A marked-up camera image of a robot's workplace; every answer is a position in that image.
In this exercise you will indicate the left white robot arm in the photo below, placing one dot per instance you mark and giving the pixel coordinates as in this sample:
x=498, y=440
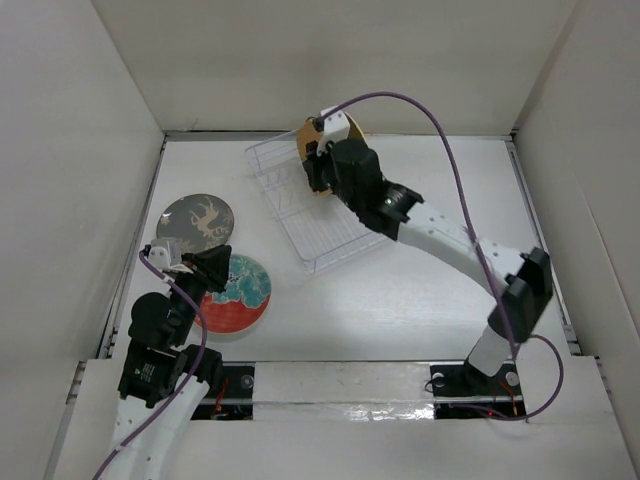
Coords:
x=164, y=378

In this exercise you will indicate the square woven bamboo tray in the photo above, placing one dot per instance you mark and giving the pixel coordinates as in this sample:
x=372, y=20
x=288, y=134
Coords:
x=306, y=142

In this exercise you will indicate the grey deer pattern plate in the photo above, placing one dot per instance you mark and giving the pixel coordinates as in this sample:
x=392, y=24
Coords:
x=197, y=222

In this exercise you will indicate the yellow woven bamboo plate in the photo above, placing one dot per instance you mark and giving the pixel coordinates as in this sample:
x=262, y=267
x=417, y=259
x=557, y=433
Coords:
x=355, y=131

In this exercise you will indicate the white wire dish rack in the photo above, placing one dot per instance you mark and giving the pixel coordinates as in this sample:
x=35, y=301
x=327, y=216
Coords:
x=321, y=230

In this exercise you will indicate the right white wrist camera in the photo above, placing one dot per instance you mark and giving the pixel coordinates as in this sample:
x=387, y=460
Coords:
x=332, y=125

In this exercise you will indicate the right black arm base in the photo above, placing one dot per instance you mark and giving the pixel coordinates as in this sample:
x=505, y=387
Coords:
x=457, y=395

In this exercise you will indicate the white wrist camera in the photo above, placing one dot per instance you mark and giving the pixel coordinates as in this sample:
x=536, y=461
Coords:
x=164, y=254
x=332, y=125

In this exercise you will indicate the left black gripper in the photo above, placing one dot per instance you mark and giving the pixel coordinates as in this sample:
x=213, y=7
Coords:
x=209, y=265

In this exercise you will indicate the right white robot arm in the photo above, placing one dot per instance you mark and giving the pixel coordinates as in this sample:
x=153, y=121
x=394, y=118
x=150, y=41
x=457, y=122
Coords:
x=521, y=283

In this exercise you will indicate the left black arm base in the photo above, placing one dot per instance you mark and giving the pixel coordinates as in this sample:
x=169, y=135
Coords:
x=232, y=400

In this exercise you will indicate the red and teal plate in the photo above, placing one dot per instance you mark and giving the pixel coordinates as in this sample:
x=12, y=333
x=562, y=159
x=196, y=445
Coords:
x=243, y=302

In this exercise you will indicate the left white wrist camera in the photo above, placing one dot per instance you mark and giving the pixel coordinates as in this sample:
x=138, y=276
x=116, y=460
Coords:
x=164, y=254

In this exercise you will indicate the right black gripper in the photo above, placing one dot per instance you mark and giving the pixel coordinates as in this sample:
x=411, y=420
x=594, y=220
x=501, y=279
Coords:
x=312, y=167

